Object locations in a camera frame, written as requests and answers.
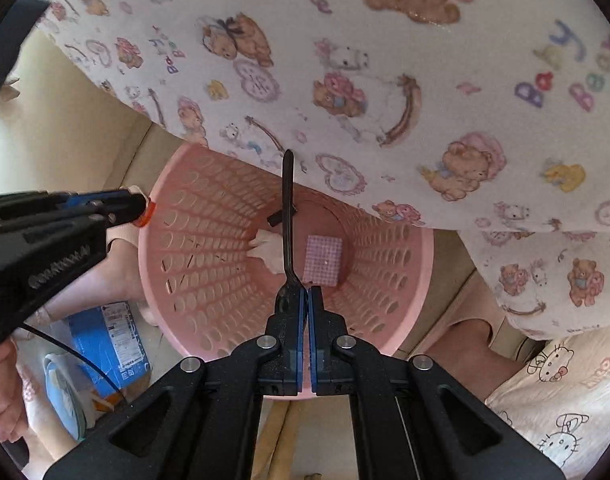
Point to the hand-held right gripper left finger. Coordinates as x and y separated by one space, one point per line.
297 320

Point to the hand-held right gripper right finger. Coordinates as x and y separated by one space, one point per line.
319 320

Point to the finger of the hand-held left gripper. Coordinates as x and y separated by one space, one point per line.
60 222
85 199

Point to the pink checked tissue packet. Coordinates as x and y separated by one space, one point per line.
324 260

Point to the red wrapper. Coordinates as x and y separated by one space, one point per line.
147 214

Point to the white tissue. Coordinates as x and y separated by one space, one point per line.
270 252

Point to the black rectangular case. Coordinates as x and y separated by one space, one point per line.
275 219

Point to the pink plastic basket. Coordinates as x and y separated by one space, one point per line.
205 260

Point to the black hair clip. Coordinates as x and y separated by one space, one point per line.
287 210

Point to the person's left hand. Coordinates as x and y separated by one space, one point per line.
2 400

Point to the person's left foot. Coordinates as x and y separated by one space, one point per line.
127 265

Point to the blue printed carton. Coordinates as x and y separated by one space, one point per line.
110 340

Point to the light blue plastic item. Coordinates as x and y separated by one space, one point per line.
65 395

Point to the person's right leg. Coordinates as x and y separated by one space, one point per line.
470 355

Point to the cat print white clothing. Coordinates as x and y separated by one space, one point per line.
575 385

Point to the bear print tablecloth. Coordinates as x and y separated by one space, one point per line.
410 35

